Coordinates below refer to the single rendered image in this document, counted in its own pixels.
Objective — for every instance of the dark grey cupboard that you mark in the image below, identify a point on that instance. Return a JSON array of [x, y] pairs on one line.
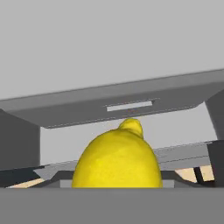
[[217, 116], [17, 140]]

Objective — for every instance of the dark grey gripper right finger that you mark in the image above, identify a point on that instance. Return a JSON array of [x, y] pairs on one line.
[[168, 183]]

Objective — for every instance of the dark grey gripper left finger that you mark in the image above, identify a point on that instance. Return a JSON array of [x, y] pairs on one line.
[[65, 183]]

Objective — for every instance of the yellow lemon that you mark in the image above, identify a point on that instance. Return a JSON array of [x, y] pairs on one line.
[[116, 160]]

